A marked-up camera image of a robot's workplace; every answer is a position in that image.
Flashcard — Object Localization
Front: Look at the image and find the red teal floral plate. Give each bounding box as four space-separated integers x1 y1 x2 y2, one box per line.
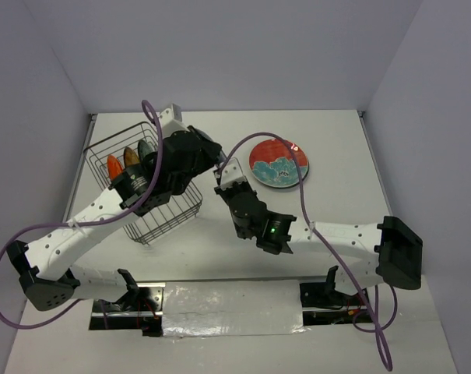
248 139 298 178

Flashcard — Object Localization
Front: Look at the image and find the dark green plate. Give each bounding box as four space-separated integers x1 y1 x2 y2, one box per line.
214 150 227 171

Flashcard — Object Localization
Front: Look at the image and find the blue white floral plate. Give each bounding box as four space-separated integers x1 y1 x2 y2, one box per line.
254 172 300 190

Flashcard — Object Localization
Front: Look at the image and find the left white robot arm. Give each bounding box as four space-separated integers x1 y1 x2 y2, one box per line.
6 126 222 312

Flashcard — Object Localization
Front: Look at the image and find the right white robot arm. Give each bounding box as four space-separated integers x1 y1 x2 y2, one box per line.
214 182 423 305

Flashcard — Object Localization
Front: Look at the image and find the green blue patterned small plate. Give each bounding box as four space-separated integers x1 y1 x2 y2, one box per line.
137 139 156 164

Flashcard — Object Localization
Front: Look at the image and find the yellow patterned small plate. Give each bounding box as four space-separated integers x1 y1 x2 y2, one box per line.
123 146 141 168

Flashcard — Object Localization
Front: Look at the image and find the orange small plate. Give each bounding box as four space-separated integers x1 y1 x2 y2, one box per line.
107 154 124 181

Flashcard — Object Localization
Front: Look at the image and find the silver tape sheet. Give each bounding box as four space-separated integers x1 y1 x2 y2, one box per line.
162 280 304 337

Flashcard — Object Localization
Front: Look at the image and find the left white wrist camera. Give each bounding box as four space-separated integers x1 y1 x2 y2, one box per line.
156 104 188 139

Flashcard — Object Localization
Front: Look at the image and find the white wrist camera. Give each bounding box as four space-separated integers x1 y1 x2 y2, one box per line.
156 104 188 139
214 157 247 190

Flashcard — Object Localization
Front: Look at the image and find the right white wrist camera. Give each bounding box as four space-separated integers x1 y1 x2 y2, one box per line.
214 157 247 190

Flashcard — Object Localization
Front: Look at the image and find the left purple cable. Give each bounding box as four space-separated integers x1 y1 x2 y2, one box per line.
0 100 166 330

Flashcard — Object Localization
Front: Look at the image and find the grey wire dish rack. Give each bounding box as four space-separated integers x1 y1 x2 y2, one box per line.
84 122 202 245

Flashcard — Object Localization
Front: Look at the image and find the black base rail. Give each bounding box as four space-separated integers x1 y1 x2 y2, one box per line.
89 280 371 338

